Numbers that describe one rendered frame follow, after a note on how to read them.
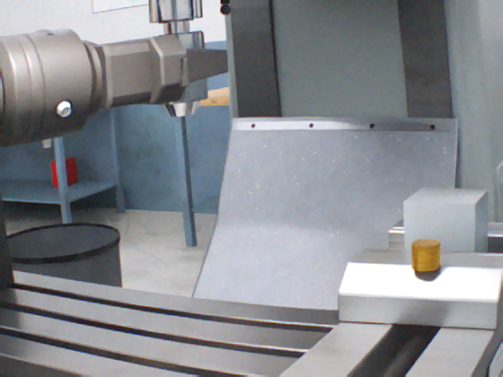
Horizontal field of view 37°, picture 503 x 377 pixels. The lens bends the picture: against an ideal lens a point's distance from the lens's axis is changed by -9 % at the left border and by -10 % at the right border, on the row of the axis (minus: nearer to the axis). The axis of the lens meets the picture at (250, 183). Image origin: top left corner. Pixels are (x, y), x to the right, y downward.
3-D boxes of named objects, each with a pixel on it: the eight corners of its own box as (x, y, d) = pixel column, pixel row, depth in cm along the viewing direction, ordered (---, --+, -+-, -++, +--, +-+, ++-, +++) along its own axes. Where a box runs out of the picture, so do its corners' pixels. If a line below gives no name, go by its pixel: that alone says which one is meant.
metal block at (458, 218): (474, 280, 58) (474, 203, 57) (403, 277, 61) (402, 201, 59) (488, 259, 62) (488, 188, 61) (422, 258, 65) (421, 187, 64)
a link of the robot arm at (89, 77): (186, 11, 62) (51, 24, 54) (194, 130, 63) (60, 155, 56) (110, 23, 71) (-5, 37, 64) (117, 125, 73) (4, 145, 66)
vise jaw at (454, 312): (497, 330, 51) (498, 277, 51) (337, 321, 57) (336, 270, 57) (512, 302, 56) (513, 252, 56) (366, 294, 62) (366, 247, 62)
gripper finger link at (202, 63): (224, 79, 69) (163, 87, 66) (221, 43, 69) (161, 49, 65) (235, 78, 68) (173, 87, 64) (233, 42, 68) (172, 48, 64)
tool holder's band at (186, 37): (141, 48, 68) (140, 37, 67) (165, 45, 72) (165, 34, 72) (189, 42, 66) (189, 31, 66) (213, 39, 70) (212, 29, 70)
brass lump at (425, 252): (436, 272, 53) (436, 247, 53) (407, 271, 55) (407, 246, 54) (444, 262, 55) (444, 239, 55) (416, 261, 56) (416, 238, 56)
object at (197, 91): (145, 106, 69) (141, 48, 68) (169, 99, 73) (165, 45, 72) (194, 102, 67) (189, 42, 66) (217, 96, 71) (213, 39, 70)
